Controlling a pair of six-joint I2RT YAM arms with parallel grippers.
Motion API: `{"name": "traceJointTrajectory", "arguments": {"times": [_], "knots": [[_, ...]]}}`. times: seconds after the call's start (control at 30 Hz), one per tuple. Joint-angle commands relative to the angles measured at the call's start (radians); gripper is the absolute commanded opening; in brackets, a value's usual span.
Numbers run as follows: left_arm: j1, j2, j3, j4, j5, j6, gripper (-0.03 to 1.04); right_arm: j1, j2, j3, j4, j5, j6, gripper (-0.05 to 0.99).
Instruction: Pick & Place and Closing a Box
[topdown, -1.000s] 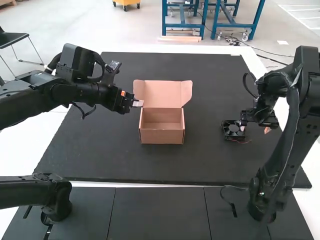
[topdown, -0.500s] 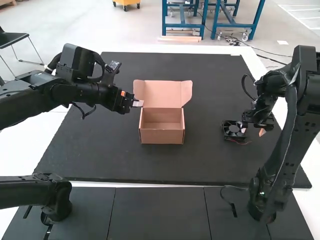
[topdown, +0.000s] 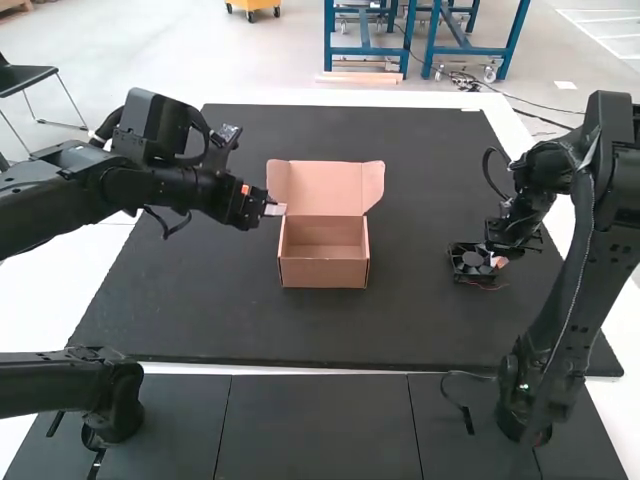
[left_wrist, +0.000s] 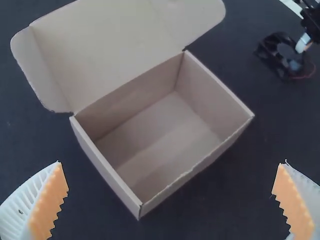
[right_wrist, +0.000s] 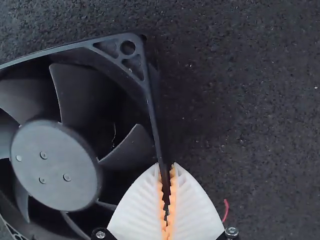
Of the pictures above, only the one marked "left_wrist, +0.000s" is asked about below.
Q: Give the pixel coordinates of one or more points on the black mat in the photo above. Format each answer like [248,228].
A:
[225,180]

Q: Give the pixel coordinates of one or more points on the black square fan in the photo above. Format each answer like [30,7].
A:
[272,53]

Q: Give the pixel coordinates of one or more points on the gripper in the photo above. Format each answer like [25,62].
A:
[313,22]

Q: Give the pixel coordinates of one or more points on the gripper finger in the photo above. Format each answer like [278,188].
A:
[300,200]
[22,212]

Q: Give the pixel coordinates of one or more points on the cardboard box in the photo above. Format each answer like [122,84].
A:
[155,125]

